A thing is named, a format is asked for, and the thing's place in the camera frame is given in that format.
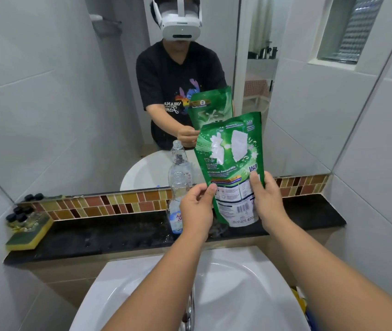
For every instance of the person's left hand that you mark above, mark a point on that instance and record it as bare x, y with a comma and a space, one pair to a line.
194, 213

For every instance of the person's right hand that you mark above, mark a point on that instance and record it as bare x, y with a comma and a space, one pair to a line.
271, 206

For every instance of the person's left thumb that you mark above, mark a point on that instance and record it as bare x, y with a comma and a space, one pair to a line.
209, 193

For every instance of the person's right thumb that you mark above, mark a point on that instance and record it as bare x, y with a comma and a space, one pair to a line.
256, 186

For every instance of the green detergent refill pouch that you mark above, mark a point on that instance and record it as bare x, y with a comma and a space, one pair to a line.
232, 158

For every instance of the person's right forearm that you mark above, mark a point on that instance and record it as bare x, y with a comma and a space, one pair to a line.
323, 272

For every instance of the person's left forearm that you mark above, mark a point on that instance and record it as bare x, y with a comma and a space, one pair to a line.
161, 289

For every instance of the clear plastic bottle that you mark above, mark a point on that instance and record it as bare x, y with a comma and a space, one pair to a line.
178, 179

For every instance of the white ceramic sink basin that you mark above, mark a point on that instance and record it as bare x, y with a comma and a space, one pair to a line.
244, 282

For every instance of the black stone shelf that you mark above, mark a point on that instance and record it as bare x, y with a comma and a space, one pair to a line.
113, 234

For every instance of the chrome faucet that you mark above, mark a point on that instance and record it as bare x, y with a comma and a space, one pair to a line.
189, 311

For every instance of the yellow and blue cleaning item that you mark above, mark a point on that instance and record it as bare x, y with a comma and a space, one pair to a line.
304, 306

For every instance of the yellow green scrub sponge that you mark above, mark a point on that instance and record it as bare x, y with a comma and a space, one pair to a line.
27, 236

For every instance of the large wall mirror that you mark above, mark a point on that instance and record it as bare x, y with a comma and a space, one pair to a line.
61, 82

